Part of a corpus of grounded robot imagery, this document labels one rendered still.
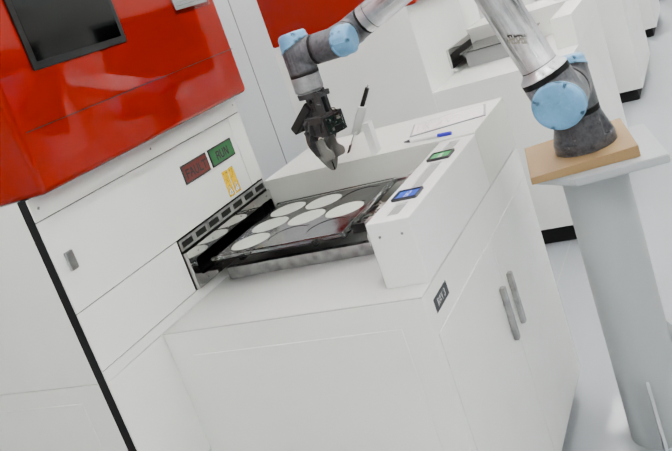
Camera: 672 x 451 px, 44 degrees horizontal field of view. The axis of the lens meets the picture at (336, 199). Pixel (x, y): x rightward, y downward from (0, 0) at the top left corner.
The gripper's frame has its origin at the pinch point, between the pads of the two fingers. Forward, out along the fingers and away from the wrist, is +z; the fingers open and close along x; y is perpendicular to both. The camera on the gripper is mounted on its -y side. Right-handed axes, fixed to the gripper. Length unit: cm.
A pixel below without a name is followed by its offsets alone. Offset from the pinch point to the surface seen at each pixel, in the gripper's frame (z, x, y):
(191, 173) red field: -11.5, -32.1, -12.1
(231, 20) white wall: -43, 168, -275
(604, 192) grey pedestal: 24, 35, 53
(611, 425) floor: 98, 40, 32
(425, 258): 12, -26, 54
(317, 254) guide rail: 13.7, -23.3, 14.9
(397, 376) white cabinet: 32, -37, 48
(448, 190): 6.1, -4.8, 43.7
